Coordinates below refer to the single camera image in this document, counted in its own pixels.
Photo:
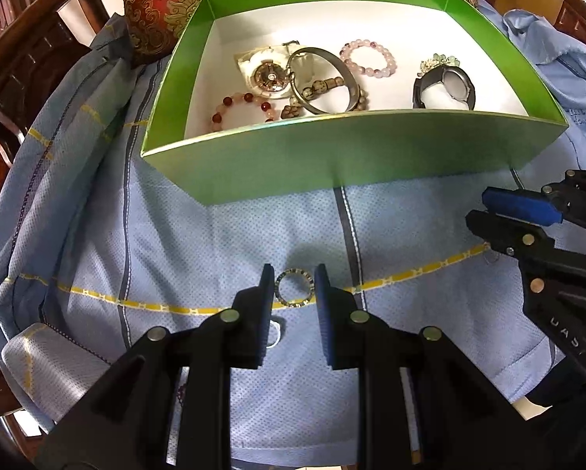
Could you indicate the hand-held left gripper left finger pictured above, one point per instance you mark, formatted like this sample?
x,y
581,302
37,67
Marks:
x,y
262,314

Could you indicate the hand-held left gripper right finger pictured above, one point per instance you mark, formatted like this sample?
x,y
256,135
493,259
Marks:
x,y
325,314

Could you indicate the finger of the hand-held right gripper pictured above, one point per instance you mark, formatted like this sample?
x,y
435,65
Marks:
x,y
523,205
510,235

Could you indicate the black wristwatch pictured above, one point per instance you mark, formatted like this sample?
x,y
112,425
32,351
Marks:
x,y
432,81

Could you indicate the green cardboard box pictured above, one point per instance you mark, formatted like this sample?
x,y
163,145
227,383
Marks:
x,y
371,156

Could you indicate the white wristwatch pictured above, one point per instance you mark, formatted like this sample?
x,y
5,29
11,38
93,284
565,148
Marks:
x,y
253,61

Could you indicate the silver bangle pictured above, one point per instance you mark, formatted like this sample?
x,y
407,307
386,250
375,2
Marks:
x,y
317,50

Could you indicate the light blue blanket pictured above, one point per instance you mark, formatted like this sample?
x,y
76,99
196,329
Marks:
x,y
175,235

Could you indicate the red gold patterned cushion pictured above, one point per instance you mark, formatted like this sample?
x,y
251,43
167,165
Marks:
x,y
175,0

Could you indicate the dark wooden armchair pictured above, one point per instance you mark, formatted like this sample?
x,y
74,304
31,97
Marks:
x,y
28,58

